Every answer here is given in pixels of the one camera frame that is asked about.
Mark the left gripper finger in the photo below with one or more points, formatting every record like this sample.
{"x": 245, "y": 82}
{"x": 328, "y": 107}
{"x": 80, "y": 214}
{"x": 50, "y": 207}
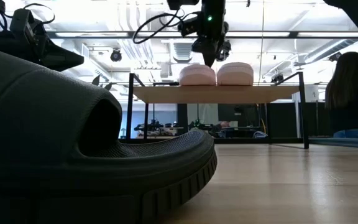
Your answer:
{"x": 61, "y": 60}

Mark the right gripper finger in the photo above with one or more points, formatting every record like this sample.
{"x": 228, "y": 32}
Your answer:
{"x": 210, "y": 57}

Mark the pale pink foam slide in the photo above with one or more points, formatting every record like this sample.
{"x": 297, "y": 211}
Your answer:
{"x": 235, "y": 74}
{"x": 197, "y": 75}

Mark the large black foam slide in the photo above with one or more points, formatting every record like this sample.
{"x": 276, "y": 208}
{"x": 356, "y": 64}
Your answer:
{"x": 42, "y": 124}

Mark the black metal shelf wooden board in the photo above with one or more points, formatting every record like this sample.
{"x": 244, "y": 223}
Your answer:
{"x": 213, "y": 94}

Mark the black ceiling spotlight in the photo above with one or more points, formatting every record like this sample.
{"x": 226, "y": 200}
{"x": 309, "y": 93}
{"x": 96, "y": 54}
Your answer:
{"x": 277, "y": 77}
{"x": 116, "y": 56}
{"x": 227, "y": 49}

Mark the ceiling ventilation grille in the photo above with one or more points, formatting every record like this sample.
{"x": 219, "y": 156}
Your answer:
{"x": 182, "y": 51}

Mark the white LED light strip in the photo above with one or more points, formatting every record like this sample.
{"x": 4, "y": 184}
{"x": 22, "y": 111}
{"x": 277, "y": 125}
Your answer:
{"x": 259, "y": 34}
{"x": 163, "y": 34}
{"x": 331, "y": 34}
{"x": 92, "y": 34}

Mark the person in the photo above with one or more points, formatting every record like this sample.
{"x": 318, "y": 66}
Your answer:
{"x": 224, "y": 125}
{"x": 353, "y": 99}

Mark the background desk with equipment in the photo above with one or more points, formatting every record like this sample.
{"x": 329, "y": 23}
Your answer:
{"x": 158, "y": 128}

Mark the dark low platform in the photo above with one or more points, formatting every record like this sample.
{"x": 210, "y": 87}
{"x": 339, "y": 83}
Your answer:
{"x": 343, "y": 143}

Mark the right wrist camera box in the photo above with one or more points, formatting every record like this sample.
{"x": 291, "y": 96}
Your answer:
{"x": 189, "y": 26}

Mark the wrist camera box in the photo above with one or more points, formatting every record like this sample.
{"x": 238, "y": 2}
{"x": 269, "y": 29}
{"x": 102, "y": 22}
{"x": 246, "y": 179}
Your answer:
{"x": 189, "y": 26}
{"x": 22, "y": 23}

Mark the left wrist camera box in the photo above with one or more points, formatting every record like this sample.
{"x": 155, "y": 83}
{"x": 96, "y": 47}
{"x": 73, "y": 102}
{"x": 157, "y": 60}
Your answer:
{"x": 22, "y": 23}

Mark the black overhead frame bar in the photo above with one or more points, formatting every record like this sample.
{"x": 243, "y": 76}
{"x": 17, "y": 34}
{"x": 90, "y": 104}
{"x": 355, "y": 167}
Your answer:
{"x": 104, "y": 34}

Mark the black rear frame bar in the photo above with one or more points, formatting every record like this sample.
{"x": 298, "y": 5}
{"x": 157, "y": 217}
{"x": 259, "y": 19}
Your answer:
{"x": 166, "y": 83}

